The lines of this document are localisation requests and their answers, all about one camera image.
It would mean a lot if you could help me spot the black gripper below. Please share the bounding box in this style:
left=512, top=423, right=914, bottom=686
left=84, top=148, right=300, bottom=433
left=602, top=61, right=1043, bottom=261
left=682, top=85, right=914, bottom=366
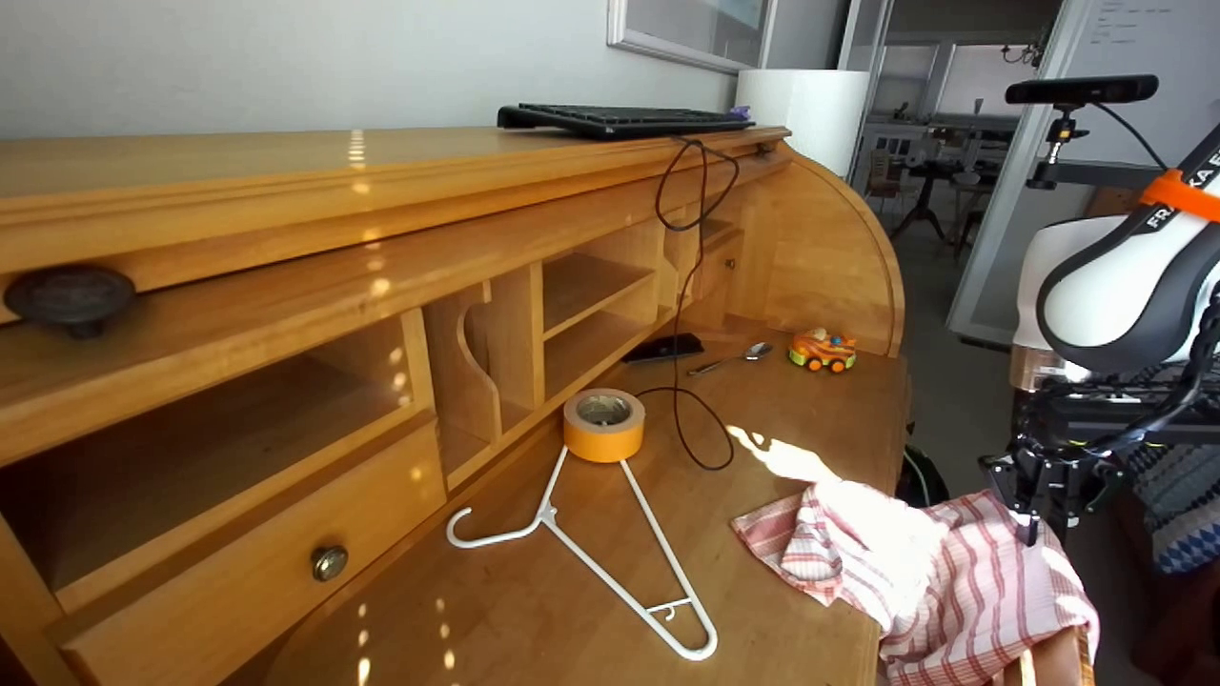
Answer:
left=981, top=378, right=1156, bottom=549

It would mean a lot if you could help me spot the red white striped cloth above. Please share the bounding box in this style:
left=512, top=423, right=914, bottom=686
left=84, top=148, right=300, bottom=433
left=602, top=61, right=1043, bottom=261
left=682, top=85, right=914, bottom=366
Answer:
left=724, top=423, right=1104, bottom=686

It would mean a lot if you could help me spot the wooden roll-top desk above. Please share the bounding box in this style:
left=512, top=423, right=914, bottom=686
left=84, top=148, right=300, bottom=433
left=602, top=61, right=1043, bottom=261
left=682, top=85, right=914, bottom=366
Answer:
left=0, top=122, right=914, bottom=686

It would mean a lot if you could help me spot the wooden desk drawer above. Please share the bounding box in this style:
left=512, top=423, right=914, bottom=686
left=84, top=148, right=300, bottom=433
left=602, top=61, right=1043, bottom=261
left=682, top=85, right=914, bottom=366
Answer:
left=55, top=419, right=450, bottom=686

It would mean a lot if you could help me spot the black round desk knob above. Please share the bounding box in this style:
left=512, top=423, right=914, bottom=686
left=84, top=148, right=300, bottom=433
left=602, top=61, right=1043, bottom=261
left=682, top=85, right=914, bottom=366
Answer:
left=5, top=261, right=142, bottom=338

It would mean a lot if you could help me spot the black round object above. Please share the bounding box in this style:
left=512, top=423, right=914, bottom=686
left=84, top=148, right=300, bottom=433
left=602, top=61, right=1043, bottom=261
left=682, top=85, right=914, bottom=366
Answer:
left=895, top=445, right=954, bottom=512

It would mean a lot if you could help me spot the wooden chair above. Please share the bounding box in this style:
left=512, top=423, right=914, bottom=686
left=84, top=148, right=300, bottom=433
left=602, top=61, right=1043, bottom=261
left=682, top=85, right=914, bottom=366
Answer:
left=1001, top=630, right=1098, bottom=686

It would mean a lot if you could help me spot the white partition panel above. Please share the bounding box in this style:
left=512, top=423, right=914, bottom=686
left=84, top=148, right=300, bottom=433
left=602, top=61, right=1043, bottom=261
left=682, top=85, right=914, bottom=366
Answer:
left=947, top=0, right=1220, bottom=352

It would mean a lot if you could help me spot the orange yellow toy car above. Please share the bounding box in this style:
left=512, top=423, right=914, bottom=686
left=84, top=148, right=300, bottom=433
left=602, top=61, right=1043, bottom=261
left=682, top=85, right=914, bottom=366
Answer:
left=787, top=323, right=863, bottom=378

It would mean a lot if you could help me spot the black stool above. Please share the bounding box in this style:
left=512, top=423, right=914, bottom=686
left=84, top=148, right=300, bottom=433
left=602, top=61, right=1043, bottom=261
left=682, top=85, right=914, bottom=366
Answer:
left=888, top=157, right=972, bottom=243

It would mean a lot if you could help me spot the flat black device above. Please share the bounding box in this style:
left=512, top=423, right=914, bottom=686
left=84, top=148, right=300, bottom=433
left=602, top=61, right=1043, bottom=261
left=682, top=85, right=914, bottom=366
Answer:
left=620, top=333, right=704, bottom=366

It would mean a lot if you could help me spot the orange tape roll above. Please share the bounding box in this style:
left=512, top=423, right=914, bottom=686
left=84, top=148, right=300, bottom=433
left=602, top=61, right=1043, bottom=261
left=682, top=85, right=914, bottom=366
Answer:
left=560, top=386, right=649, bottom=466

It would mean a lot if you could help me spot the white plastic clothes hanger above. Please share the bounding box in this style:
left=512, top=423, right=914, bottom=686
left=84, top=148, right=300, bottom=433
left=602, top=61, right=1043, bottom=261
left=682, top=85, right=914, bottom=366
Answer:
left=442, top=442, right=724, bottom=666

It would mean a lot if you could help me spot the black computer keyboard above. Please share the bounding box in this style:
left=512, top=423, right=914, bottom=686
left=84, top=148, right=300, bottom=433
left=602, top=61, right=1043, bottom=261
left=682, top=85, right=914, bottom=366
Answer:
left=497, top=99, right=755, bottom=140

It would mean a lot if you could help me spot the small metal drawer knob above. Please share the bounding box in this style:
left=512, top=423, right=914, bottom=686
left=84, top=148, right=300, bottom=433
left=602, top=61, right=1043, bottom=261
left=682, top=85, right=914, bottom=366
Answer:
left=310, top=541, right=351, bottom=583

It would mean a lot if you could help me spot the wooden bed frame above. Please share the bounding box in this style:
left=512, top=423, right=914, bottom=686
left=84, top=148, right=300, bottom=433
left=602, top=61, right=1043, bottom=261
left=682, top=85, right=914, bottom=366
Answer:
left=1098, top=557, right=1220, bottom=686

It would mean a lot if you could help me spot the black bar camera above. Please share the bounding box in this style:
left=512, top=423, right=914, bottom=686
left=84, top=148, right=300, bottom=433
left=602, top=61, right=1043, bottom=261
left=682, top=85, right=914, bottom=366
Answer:
left=1001, top=74, right=1163, bottom=111

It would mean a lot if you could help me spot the thin black cable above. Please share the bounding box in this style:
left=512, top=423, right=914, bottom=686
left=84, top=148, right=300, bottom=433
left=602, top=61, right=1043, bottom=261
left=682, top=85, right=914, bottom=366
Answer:
left=653, top=134, right=743, bottom=478

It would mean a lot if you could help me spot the white framed wall board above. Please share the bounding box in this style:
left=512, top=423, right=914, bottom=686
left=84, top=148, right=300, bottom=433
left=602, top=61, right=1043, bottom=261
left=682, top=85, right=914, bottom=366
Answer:
left=602, top=0, right=854, bottom=76

